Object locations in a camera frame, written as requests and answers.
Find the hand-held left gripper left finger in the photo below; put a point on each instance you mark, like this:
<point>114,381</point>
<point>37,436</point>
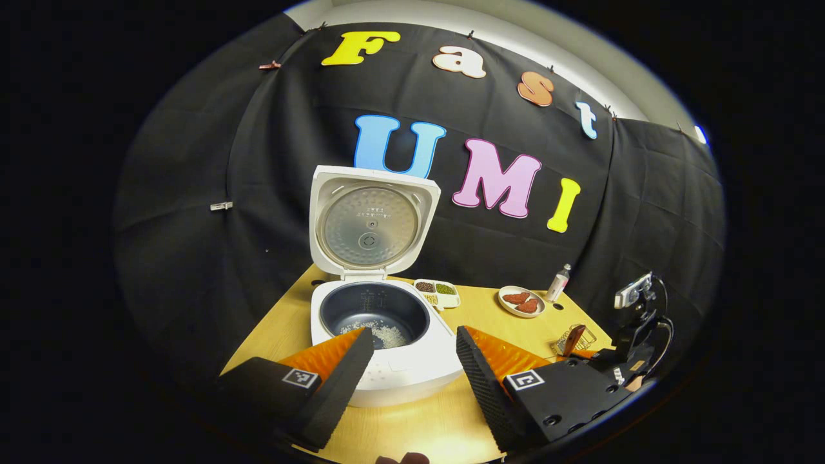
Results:
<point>338,386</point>

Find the ceiling light strip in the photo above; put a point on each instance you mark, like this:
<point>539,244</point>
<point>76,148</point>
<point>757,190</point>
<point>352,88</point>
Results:
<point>700,134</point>

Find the white cloth clip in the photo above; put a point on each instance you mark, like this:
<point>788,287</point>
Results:
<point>221,206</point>

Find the white rice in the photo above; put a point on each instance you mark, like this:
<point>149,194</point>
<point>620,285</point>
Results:
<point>387,335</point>

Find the white oval plate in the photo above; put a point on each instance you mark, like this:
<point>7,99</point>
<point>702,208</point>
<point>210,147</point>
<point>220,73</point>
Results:
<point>506,308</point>

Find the brown wooden spoon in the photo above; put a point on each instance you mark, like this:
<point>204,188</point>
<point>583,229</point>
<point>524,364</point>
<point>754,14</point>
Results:
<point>573,338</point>

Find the small clear bottle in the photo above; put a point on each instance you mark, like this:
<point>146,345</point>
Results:
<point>558,283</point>

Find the white rice cooker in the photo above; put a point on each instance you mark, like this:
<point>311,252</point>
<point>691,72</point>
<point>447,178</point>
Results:
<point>412,367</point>

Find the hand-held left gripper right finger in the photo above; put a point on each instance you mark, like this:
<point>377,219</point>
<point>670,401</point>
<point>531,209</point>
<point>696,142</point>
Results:
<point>493,396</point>

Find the brown cloth clip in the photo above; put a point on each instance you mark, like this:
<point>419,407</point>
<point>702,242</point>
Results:
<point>270,65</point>

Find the red meat slice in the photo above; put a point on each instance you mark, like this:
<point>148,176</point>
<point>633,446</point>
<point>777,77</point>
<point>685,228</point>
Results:
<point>527,307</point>
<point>515,298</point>

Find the white divided grain dish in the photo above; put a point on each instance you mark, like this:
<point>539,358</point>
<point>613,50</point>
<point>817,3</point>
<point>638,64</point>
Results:
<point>448,299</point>

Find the black backdrop cloth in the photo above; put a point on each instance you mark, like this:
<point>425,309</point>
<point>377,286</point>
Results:
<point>225,161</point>

